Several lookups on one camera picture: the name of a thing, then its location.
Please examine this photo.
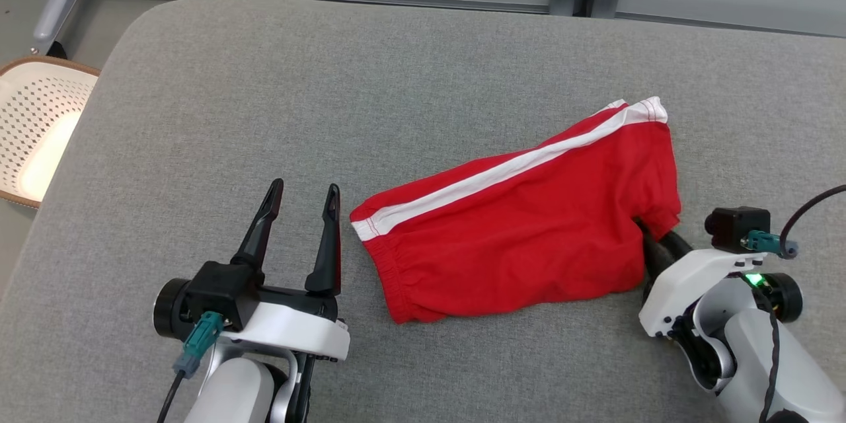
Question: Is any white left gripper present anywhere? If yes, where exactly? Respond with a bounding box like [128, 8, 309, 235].
[227, 178, 352, 364]

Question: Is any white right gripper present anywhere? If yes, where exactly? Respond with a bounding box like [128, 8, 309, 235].
[638, 231, 749, 338]

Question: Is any red shorts white stripe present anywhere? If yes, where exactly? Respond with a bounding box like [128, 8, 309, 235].
[349, 96, 682, 325]

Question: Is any cream laundry basket brown rim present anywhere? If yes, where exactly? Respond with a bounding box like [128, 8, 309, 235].
[0, 56, 101, 210]

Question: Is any teal right camera connector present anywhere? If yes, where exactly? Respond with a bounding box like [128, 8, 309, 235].
[747, 230, 799, 260]

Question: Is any teal camera connector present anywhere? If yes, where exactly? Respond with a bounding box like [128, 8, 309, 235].
[173, 311, 225, 379]
[747, 230, 799, 260]

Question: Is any teal left camera connector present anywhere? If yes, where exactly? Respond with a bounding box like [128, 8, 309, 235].
[173, 311, 225, 379]

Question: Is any black right camera cable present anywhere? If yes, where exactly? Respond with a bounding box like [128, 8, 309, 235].
[780, 184, 846, 258]

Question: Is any black camera cable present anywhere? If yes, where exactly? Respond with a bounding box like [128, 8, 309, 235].
[157, 370, 186, 423]
[780, 184, 846, 258]

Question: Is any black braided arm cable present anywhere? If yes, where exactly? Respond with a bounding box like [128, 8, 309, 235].
[753, 284, 785, 423]

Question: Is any black left camera cable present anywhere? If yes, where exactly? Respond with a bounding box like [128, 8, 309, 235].
[157, 370, 186, 423]

